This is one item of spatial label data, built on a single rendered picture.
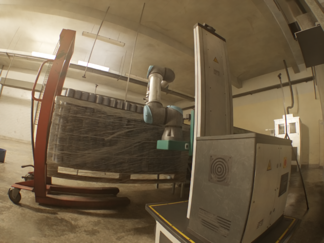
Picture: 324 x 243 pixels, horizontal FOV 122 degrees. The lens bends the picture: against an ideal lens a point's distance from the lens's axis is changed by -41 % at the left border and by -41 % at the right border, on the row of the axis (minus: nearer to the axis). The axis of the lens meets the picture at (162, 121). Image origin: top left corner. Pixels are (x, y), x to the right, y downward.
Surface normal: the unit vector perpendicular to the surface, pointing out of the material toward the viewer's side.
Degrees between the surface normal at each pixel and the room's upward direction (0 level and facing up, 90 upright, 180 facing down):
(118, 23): 90
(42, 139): 90
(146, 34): 90
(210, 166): 90
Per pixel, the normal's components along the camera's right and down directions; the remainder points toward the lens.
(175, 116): 0.18, -0.14
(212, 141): -0.89, -0.14
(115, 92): 0.54, -0.11
